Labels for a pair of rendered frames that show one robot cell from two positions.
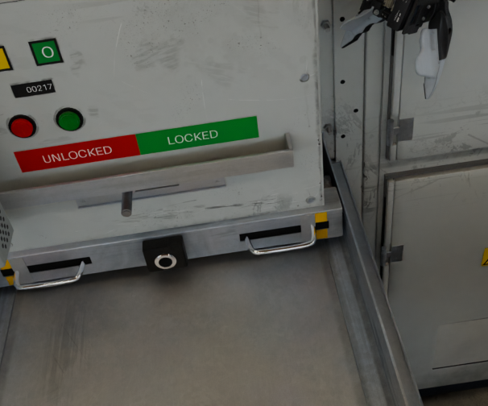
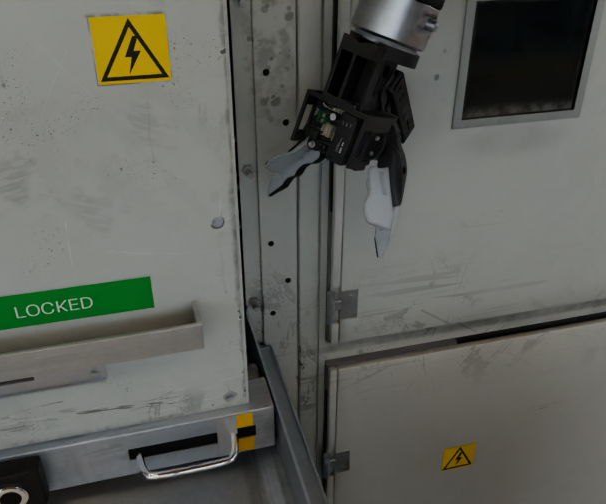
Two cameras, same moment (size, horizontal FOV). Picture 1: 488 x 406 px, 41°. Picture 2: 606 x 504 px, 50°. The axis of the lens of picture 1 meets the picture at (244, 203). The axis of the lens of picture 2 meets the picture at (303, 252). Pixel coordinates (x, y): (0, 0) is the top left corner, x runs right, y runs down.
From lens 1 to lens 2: 0.25 m
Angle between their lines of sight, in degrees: 17
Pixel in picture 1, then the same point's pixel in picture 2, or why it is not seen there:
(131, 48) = not seen: outside the picture
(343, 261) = (276, 482)
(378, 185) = (317, 375)
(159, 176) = not seen: outside the picture
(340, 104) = (268, 272)
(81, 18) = not seen: outside the picture
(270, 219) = (174, 426)
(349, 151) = (280, 333)
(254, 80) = (145, 225)
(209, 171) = (77, 356)
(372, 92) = (307, 257)
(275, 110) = (177, 269)
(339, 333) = not seen: outside the picture
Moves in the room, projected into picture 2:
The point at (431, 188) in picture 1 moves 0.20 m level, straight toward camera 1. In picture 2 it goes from (381, 378) to (379, 485)
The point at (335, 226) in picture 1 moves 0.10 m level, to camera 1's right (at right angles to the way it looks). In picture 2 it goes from (264, 432) to (350, 415)
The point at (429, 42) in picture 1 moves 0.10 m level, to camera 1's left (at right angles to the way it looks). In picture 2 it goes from (380, 183) to (282, 195)
